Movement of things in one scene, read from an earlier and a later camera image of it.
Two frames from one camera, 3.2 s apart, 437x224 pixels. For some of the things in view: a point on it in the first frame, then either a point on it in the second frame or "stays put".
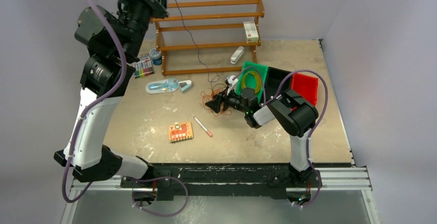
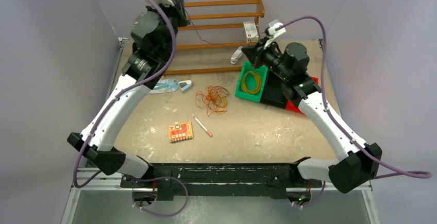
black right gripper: [218, 100] to [256, 53]
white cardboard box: [251, 32] stays put
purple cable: [213, 79] to [195, 24]
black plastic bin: [273, 77] stays put
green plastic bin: [250, 80] stays put
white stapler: [238, 53] stays put
